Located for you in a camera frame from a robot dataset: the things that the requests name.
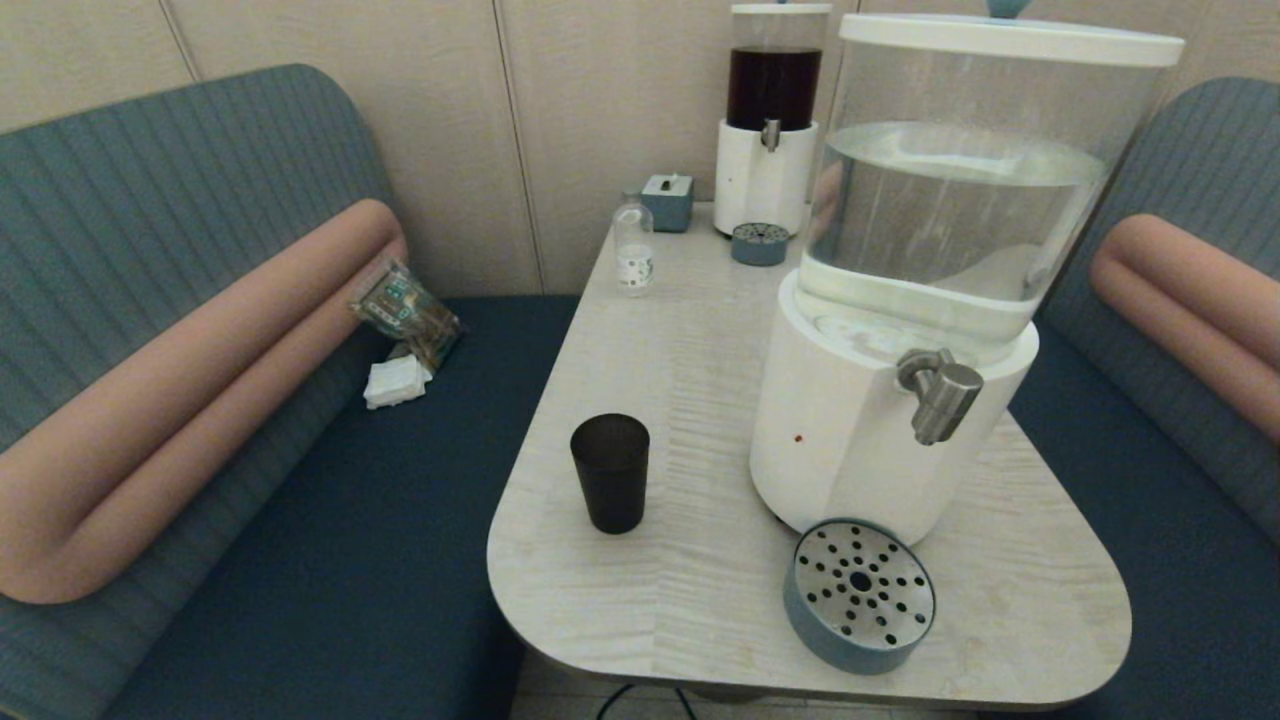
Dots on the black plastic cup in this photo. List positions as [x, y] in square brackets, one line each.
[610, 480]

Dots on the silver water dispenser tap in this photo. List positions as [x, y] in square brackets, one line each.
[945, 400]

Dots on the small clear bottle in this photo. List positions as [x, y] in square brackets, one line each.
[634, 260]

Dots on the small blue tissue box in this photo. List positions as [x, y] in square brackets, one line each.
[667, 205]

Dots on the small blue drip tray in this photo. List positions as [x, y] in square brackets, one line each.
[760, 248]

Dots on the small dark tea dispenser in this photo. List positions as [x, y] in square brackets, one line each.
[760, 180]

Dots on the large white water dispenser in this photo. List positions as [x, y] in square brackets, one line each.
[850, 440]

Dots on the clear snack packet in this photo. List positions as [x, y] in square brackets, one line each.
[405, 310]

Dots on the white folded napkins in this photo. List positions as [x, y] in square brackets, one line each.
[397, 383]

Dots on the large blue drip tray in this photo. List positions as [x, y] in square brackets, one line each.
[860, 585]

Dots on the teal bench with snack packet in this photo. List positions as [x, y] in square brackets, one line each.
[300, 560]

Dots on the long pink bolster cushion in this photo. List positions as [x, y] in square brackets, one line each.
[200, 370]

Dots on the empty teal bench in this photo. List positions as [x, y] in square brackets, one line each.
[1150, 560]

